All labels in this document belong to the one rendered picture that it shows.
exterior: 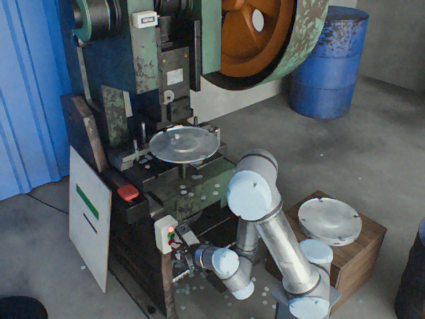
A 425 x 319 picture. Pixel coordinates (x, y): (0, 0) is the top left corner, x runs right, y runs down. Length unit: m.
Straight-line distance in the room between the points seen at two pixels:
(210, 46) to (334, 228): 0.98
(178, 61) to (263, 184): 0.72
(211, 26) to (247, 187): 0.75
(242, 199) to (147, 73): 0.63
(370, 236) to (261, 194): 1.04
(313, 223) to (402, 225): 0.89
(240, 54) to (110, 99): 0.60
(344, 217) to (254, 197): 1.02
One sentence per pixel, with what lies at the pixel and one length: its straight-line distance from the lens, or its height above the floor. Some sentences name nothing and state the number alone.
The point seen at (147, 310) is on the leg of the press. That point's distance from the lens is 1.97.
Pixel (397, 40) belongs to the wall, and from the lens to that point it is 4.66.
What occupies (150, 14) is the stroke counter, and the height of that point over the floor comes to 1.33.
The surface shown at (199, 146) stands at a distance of 1.61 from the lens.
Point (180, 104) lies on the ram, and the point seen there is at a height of 0.96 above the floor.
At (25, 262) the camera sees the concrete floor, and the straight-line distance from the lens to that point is 2.39.
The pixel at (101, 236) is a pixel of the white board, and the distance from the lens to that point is 1.94.
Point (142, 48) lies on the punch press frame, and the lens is 1.37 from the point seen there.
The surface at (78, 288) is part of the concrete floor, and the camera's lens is 2.17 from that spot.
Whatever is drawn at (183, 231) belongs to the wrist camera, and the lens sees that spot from 1.37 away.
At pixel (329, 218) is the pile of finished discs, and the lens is 1.91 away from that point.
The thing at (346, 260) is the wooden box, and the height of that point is 0.35.
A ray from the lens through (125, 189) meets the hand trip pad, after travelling 1.43.
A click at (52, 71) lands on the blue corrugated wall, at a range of 2.63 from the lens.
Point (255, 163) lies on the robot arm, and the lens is 1.03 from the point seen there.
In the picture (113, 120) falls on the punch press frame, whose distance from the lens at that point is 1.76.
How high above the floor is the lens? 1.61
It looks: 33 degrees down
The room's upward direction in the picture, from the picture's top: straight up
